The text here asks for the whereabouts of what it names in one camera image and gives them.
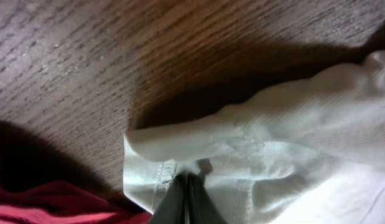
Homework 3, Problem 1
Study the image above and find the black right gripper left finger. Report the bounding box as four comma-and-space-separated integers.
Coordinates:
148, 175, 186, 224

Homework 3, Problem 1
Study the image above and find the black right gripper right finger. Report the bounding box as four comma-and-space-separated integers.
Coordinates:
188, 174, 226, 224

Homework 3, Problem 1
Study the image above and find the white garment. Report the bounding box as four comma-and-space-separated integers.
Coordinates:
123, 50, 385, 223

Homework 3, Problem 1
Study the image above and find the red printed t-shirt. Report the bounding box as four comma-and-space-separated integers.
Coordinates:
0, 144, 152, 224

